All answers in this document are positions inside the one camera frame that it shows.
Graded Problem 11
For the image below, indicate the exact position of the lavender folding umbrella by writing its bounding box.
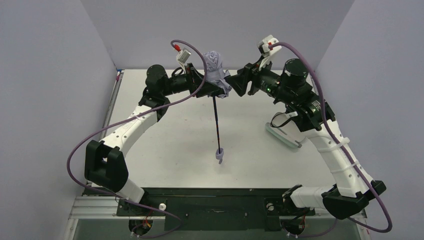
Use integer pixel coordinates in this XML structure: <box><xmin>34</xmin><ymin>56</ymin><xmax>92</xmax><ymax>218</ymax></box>
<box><xmin>203</xmin><ymin>51</ymin><xmax>232</xmax><ymax>165</ymax></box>

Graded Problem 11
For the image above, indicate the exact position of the mint green umbrella case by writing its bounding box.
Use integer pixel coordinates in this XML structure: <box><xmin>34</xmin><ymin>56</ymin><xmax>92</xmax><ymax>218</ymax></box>
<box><xmin>265</xmin><ymin>122</ymin><xmax>302</xmax><ymax>149</ymax></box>

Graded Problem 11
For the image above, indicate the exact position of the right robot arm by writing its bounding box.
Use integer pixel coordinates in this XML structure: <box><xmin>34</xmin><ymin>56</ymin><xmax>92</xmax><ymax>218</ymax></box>
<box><xmin>225</xmin><ymin>58</ymin><xmax>387</xmax><ymax>220</ymax></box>

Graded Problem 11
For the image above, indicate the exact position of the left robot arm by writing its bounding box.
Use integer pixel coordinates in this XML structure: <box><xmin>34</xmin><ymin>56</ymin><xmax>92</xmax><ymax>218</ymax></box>
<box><xmin>84</xmin><ymin>63</ymin><xmax>225</xmax><ymax>203</ymax></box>

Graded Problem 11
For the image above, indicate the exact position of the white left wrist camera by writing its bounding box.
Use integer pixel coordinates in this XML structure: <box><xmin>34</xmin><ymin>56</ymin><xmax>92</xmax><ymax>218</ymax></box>
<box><xmin>173</xmin><ymin>44</ymin><xmax>191</xmax><ymax>72</ymax></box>

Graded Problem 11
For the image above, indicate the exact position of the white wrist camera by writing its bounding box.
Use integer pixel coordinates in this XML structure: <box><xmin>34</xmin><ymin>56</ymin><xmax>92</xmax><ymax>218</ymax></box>
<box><xmin>256</xmin><ymin>34</ymin><xmax>282</xmax><ymax>70</ymax></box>
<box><xmin>173</xmin><ymin>44</ymin><xmax>191</xmax><ymax>72</ymax></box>

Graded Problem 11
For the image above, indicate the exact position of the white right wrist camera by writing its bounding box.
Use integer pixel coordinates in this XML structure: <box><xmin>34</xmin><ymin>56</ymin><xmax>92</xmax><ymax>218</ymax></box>
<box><xmin>256</xmin><ymin>34</ymin><xmax>282</xmax><ymax>70</ymax></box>

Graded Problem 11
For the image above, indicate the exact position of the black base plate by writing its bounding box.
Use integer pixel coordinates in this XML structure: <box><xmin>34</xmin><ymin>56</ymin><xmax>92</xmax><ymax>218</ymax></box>
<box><xmin>116</xmin><ymin>188</ymin><xmax>316</xmax><ymax>232</ymax></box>

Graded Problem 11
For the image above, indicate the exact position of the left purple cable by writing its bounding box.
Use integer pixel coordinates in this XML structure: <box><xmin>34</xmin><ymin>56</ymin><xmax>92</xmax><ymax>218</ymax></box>
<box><xmin>66</xmin><ymin>39</ymin><xmax>208</xmax><ymax>239</ymax></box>

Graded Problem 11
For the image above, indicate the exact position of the aluminium frame rail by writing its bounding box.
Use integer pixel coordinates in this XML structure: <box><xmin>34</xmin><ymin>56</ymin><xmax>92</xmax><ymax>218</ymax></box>
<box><xmin>69</xmin><ymin>196</ymin><xmax>367</xmax><ymax>219</ymax></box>

